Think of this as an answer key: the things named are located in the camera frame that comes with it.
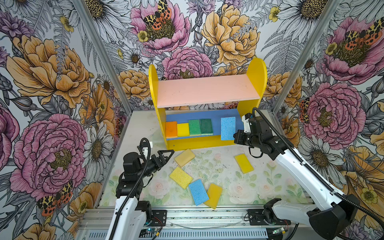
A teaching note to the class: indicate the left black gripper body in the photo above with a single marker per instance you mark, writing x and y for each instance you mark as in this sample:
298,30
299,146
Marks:
153,163

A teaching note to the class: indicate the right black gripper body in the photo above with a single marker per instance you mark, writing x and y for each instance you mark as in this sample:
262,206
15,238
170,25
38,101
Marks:
252,140

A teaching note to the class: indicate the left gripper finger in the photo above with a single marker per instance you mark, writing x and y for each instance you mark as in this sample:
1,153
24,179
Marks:
156,165
165,155

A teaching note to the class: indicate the pale yellow sponge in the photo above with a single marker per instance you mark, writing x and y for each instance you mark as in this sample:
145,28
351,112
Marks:
184,158

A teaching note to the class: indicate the light blue sponge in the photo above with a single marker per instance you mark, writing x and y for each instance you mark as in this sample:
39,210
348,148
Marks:
228,128

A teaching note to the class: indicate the orange sponge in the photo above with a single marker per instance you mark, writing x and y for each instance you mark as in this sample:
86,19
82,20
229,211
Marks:
171,130

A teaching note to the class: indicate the dark green sponge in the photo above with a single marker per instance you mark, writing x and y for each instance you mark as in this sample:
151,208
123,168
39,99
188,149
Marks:
206,127

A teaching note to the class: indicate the bright yellow sponge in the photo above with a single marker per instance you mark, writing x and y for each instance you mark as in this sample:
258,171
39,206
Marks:
183,130

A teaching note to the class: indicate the light green sponge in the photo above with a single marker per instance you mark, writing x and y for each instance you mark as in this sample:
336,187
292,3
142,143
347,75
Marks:
194,128

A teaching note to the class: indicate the blue porous sponge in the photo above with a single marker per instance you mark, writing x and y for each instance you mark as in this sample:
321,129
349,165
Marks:
198,192

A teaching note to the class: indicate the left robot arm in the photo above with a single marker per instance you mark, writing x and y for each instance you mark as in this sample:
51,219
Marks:
132,217

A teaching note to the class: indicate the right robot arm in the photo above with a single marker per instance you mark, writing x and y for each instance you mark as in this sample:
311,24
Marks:
331,211

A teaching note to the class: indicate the yellow wooden shelf unit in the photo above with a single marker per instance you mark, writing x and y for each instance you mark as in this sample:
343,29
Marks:
247,90

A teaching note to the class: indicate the yellow porous sponge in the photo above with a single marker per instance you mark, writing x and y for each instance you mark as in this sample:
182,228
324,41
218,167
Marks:
181,177

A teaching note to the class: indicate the small yellow sponge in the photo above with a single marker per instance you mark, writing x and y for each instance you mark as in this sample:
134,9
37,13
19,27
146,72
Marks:
244,163

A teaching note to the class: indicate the golden yellow sponge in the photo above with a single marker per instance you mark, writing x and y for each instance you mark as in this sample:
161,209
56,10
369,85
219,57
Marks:
214,192

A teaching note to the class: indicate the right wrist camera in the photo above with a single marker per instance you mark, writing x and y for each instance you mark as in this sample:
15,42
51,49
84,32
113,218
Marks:
246,121

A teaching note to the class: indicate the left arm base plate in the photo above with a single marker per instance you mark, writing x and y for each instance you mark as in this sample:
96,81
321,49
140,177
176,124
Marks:
158,219

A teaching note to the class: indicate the aluminium front rail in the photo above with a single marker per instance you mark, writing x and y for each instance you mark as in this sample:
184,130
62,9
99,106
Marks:
179,217

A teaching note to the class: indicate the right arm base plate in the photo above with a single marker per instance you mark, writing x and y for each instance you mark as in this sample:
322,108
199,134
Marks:
262,217

